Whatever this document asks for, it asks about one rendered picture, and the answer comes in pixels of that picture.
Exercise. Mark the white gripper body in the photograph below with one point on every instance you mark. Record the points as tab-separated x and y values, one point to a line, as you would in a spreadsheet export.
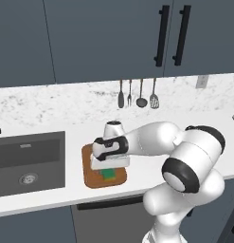
115	162

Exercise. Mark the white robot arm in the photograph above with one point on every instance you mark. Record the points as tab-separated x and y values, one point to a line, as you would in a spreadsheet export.
191	155

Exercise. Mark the green sponge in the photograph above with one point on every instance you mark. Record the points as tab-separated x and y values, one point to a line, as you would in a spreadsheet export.
109	174

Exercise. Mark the brown wooden cutting board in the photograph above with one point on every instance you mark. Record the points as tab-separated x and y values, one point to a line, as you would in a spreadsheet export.
87	167

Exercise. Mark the grey dishwasher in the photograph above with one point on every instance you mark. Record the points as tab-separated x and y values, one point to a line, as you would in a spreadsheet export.
112	224

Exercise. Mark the hanging grey ladle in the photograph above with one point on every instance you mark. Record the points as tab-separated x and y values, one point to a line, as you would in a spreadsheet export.
141	102

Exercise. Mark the hanging grey fork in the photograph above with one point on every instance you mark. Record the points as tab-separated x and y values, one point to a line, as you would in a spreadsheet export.
129	95

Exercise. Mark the hanging grey slotted spatula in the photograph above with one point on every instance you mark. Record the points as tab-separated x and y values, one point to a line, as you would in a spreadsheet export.
154	101

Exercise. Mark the dark grey sink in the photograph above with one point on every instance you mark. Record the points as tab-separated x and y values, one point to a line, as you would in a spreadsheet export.
33	161

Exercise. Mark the grey-blue base cupboard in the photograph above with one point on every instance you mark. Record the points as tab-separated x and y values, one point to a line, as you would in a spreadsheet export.
33	226
213	218

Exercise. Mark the grey wall socket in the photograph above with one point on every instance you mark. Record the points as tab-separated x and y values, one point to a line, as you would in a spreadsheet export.
202	81

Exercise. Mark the grey-blue wall cupboard door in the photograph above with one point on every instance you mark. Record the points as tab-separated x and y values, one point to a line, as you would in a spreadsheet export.
20	41
213	34
102	38

